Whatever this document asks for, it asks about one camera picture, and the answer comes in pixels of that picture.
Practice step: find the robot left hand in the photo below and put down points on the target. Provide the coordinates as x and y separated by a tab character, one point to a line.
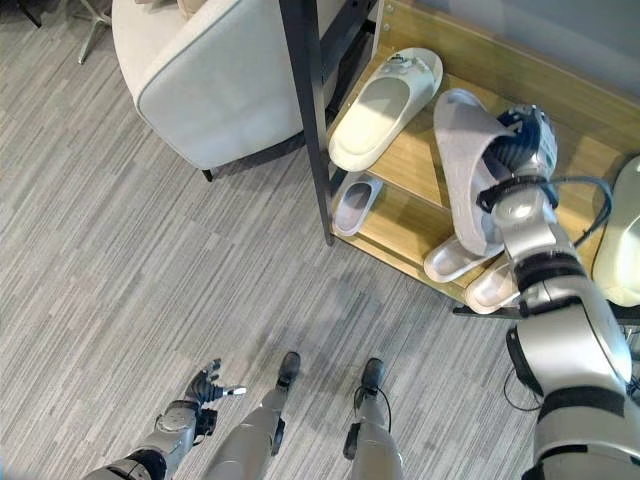
205	387

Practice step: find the wooden shoe rack dark frame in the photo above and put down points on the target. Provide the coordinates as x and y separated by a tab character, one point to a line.
410	160

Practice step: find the cream upholstered armchair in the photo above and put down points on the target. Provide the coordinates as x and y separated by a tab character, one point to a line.
210	90

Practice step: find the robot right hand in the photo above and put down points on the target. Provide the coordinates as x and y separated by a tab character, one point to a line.
520	150

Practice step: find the cream rubber slipper with charms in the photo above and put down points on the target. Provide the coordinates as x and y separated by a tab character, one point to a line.
380	110

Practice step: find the robot left leg silver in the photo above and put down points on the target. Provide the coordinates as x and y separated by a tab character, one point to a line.
255	430

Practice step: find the robot right leg silver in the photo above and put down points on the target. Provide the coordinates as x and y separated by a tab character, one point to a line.
372	425

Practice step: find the small gray rubber slipper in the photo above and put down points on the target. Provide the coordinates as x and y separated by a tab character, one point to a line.
355	205

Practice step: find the metal chair base legs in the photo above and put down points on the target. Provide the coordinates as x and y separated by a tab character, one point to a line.
92	30

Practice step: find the robot leg silver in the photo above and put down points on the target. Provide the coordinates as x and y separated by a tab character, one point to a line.
255	430
372	425

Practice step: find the gray fabric slipper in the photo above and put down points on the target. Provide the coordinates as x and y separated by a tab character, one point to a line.
462	165

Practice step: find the robot right arm silver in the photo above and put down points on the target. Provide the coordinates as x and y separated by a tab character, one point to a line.
565	320

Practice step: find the robot left arm silver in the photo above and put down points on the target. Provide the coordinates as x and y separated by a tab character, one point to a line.
170	435

